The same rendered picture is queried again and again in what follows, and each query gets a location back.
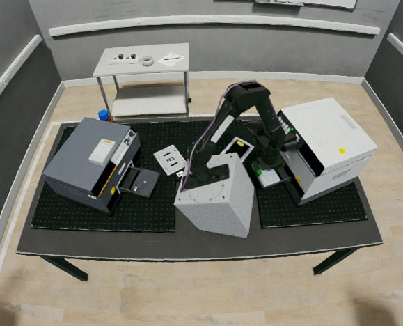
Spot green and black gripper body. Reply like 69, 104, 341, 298
252, 153, 285, 171

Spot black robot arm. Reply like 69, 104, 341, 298
182, 82, 297, 191

